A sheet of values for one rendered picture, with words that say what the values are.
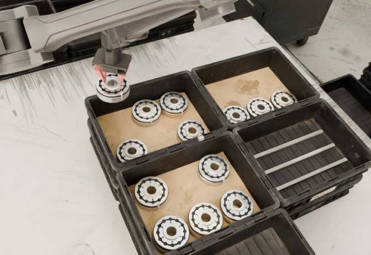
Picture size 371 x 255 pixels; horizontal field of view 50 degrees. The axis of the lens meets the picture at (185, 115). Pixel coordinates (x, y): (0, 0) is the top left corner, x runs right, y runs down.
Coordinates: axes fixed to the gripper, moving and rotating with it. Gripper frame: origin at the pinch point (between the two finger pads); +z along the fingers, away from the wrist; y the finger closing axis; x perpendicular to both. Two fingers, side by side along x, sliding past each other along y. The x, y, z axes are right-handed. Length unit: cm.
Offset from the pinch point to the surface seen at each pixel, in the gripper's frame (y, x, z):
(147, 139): -12.5, 2.5, 22.2
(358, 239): -90, 16, 36
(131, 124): -5.6, -2.7, 22.1
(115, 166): -6.9, 21.5, 12.8
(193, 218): -32.3, 29.0, 20.2
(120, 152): -5.4, 11.6, 19.5
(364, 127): -124, -79, 76
